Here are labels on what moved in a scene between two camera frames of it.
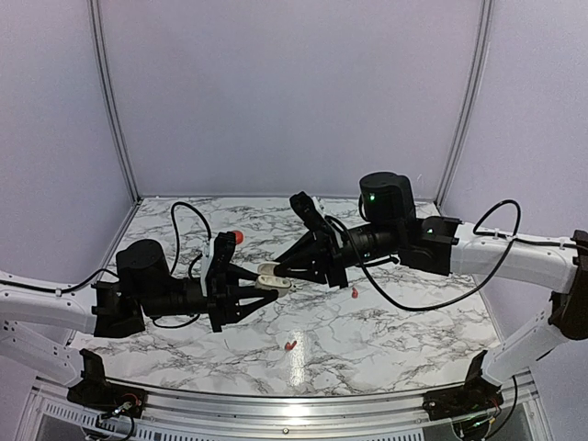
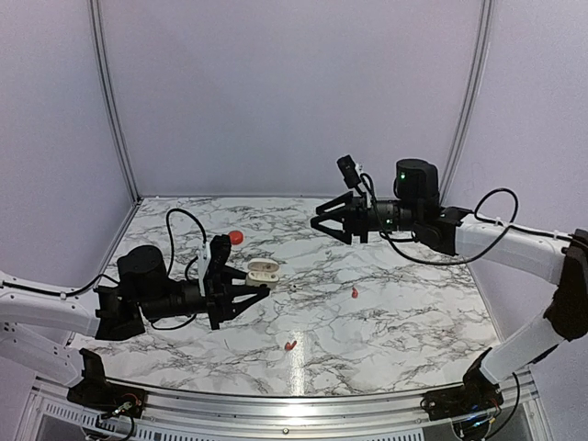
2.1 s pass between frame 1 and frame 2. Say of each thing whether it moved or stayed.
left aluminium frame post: stayed
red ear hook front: stayed
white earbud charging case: moved
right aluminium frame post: stayed
